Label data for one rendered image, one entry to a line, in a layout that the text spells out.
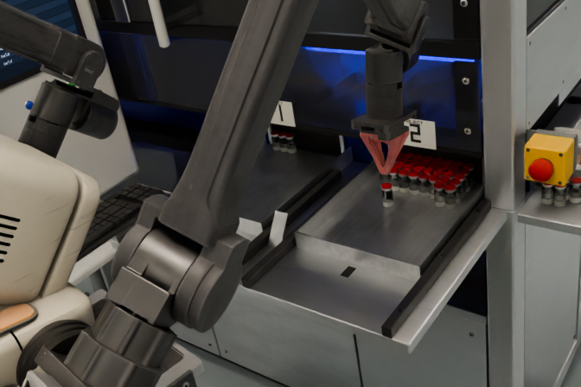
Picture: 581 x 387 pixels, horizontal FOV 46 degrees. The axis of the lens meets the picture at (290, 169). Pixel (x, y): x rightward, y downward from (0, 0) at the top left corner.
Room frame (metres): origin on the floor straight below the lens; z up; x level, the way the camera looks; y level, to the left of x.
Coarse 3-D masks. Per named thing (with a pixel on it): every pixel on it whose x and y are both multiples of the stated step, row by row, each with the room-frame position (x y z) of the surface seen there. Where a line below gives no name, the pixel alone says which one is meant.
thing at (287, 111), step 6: (282, 102) 1.40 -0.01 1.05; (288, 102) 1.39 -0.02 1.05; (276, 108) 1.41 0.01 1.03; (282, 108) 1.40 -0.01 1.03; (288, 108) 1.39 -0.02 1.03; (276, 114) 1.41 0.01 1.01; (282, 114) 1.40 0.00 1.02; (288, 114) 1.39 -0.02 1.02; (276, 120) 1.41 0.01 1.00; (288, 120) 1.39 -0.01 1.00; (294, 120) 1.38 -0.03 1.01; (294, 126) 1.38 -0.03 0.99
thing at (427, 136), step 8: (408, 120) 1.20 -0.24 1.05; (416, 120) 1.18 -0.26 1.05; (424, 120) 1.17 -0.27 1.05; (416, 128) 1.19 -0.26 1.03; (424, 128) 1.17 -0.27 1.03; (432, 128) 1.16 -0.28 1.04; (408, 136) 1.20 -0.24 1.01; (416, 136) 1.19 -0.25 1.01; (424, 136) 1.18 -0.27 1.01; (432, 136) 1.16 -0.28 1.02; (408, 144) 1.20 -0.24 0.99; (416, 144) 1.19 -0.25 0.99; (424, 144) 1.18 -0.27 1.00; (432, 144) 1.16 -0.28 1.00
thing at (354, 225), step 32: (384, 160) 1.33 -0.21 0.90; (352, 192) 1.22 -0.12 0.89; (480, 192) 1.10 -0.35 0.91; (320, 224) 1.13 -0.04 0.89; (352, 224) 1.12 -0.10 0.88; (384, 224) 1.10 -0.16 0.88; (416, 224) 1.08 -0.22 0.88; (448, 224) 1.06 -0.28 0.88; (352, 256) 0.99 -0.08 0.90; (384, 256) 0.95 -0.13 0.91; (416, 256) 0.98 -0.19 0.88
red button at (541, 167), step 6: (534, 162) 1.01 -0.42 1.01; (540, 162) 1.00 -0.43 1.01; (546, 162) 1.00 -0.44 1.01; (528, 168) 1.02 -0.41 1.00; (534, 168) 1.00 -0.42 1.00; (540, 168) 1.00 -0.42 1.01; (546, 168) 0.99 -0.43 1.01; (552, 168) 1.00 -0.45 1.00; (534, 174) 1.00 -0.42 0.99; (540, 174) 1.00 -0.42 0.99; (546, 174) 0.99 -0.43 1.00; (534, 180) 1.00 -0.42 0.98; (540, 180) 1.00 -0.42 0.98; (546, 180) 0.99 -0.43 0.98
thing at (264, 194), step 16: (256, 160) 1.47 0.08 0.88; (272, 160) 1.45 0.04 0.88; (288, 160) 1.44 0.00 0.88; (304, 160) 1.42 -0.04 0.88; (320, 160) 1.41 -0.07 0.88; (336, 160) 1.34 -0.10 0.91; (352, 160) 1.38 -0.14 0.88; (256, 176) 1.38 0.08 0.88; (272, 176) 1.37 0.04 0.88; (288, 176) 1.36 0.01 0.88; (304, 176) 1.34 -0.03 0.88; (320, 176) 1.29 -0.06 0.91; (256, 192) 1.31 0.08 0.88; (272, 192) 1.30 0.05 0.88; (288, 192) 1.29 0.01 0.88; (304, 192) 1.24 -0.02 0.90; (240, 208) 1.25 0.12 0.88; (256, 208) 1.24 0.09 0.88; (272, 208) 1.23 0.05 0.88; (288, 208) 1.19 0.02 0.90; (240, 224) 1.16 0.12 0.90; (256, 224) 1.14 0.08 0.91
